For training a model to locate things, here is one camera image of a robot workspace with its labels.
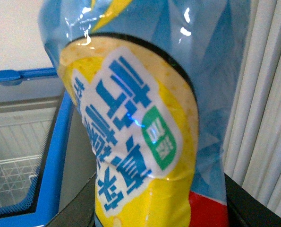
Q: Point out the iced tea bottle red cap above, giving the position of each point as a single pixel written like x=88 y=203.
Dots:
x=154 y=83

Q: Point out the blue chest freezer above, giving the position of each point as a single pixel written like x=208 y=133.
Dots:
x=52 y=129

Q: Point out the glass sliding freezer lid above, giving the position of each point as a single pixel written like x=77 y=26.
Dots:
x=19 y=85

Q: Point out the white vertical blinds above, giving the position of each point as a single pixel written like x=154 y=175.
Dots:
x=252 y=145

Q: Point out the black stand under basket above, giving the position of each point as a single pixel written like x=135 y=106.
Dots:
x=242 y=210

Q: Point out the white wire freezer basket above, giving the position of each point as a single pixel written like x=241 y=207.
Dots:
x=16 y=177

